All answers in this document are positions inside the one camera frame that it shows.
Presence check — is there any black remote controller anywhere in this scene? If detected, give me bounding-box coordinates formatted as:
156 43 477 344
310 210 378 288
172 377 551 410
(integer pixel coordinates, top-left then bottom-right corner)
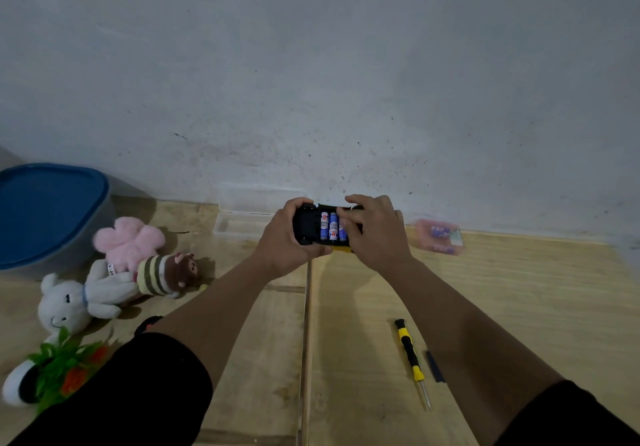
133 315 164 337

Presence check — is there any person's left hand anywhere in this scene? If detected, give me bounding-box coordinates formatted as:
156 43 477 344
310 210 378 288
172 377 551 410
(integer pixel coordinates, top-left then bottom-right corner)
252 196 333 281

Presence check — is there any person's black right sleeve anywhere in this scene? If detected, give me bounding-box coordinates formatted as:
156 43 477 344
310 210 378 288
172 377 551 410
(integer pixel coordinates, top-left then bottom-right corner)
492 379 640 446

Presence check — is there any clear plastic box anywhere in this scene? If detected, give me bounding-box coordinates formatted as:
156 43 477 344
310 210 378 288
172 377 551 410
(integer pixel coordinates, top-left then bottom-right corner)
212 182 306 241

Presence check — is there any person's left forearm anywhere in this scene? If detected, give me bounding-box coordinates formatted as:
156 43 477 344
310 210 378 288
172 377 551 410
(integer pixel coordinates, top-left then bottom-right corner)
147 255 281 391

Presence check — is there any black battery cover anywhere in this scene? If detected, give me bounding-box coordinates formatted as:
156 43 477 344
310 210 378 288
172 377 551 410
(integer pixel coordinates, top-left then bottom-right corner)
425 350 447 385

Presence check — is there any person's black left sleeve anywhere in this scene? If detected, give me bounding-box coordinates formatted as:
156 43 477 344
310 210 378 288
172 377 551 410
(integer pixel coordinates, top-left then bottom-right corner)
7 332 215 446

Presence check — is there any brown striped plush toy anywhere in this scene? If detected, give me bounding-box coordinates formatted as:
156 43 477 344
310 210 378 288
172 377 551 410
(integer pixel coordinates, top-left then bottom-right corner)
135 253 209 299

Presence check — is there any grey bin with blue lid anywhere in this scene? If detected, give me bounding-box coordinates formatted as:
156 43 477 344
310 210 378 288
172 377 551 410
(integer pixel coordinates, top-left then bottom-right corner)
0 162 117 279

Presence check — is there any pink plush toy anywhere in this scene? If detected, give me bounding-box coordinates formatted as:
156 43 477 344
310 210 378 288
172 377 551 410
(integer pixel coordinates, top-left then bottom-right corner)
92 216 166 274

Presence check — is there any person's right forearm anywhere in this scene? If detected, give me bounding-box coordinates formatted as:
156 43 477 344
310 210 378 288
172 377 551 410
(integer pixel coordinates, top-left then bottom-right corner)
387 258 566 446

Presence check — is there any artificial plant in white pot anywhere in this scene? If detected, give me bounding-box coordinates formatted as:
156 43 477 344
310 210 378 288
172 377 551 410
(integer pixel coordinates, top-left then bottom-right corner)
1 328 111 411

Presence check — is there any yellow black screwdriver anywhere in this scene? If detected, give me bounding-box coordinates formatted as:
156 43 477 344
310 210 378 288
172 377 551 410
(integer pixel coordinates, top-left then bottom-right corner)
393 318 433 411

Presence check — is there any pink plastic box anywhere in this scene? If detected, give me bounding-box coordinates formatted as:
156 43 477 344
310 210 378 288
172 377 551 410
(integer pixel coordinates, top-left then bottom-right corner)
413 218 465 257

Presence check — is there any gold toy car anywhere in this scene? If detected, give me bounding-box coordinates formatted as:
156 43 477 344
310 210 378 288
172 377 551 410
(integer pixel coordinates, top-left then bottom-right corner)
292 202 365 253

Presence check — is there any person's right hand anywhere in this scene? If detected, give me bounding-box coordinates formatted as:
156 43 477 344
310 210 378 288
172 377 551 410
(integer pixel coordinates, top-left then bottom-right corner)
335 194 415 277

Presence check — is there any white plush rabbit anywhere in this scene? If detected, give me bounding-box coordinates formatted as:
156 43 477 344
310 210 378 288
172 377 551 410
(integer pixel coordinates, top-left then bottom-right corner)
37 259 142 337

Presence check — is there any person's black sleeve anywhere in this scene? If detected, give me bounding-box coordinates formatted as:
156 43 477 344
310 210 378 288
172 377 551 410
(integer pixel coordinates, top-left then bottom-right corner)
7 332 215 446
492 379 640 446

